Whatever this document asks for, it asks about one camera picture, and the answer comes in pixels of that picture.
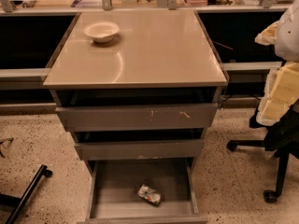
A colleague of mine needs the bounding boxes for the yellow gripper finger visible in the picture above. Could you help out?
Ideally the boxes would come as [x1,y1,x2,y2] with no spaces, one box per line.
[255,21,278,46]
[256,63,299,126]

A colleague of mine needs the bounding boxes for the middle grey drawer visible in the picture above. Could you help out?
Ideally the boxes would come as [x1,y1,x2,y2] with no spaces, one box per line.
[74,139,204,161]

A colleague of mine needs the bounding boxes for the top grey drawer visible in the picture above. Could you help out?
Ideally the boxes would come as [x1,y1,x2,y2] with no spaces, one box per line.
[56,104,217,132]

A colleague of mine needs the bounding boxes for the white bowl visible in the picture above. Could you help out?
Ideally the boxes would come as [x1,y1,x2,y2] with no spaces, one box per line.
[83,21,120,43]

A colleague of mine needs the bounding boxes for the black office chair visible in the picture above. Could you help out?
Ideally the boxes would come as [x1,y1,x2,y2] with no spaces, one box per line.
[226,103,299,203]

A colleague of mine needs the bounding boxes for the open bottom grey drawer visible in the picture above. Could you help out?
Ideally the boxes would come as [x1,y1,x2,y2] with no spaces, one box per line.
[79,158,207,224]

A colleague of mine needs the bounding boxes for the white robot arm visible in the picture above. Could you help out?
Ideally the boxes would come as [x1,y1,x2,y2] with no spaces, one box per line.
[255,0,299,126]

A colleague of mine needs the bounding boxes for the black chair base leg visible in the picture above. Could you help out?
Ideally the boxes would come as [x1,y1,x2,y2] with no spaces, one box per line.
[0,164,52,224]

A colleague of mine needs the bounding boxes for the grey drawer cabinet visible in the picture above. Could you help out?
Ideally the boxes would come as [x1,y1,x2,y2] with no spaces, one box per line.
[42,8,229,224]

